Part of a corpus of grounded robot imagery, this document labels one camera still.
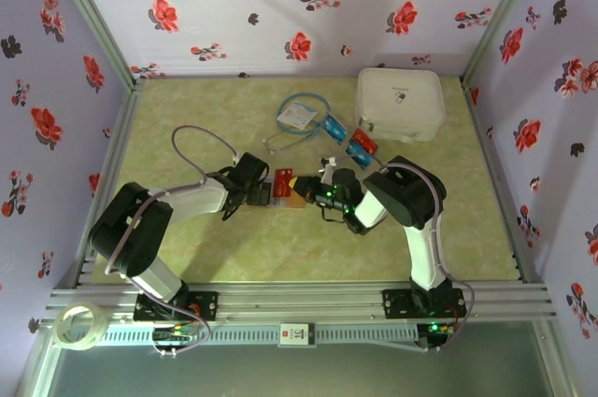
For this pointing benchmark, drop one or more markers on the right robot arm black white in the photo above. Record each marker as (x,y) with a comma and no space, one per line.
(411,191)

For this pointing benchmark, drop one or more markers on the red credit card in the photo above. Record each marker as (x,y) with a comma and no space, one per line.
(282,183)
(365,140)

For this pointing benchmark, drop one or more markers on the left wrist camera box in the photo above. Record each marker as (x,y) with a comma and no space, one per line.
(238,156)

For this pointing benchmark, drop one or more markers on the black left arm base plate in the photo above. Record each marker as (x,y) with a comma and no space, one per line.
(208,306)

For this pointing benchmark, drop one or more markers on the aluminium side rail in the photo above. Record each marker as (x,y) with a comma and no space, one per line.
(486,135)
(122,126)

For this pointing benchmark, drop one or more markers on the blue credit card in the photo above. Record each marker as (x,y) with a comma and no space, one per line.
(359,155)
(335,128)

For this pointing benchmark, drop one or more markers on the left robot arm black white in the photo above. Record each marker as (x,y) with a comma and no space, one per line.
(201,198)

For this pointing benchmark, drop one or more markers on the aluminium frame rail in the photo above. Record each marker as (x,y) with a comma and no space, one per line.
(299,301)

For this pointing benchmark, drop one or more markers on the clear tape roll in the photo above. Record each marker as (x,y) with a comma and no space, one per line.
(61,328)

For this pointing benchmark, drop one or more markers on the small white label tag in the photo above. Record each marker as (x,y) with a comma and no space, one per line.
(297,334)

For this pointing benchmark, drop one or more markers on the small circuit board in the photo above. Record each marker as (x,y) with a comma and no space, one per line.
(175,335)
(439,329)

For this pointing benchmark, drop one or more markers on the aluminium frame post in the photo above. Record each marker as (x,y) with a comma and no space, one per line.
(95,18)
(499,18)

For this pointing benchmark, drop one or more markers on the white zip case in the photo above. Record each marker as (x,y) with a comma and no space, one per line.
(397,98)

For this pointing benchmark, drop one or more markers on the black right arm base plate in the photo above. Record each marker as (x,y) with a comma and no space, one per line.
(394,303)

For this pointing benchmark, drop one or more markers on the white badge card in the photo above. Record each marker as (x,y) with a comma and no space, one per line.
(294,116)

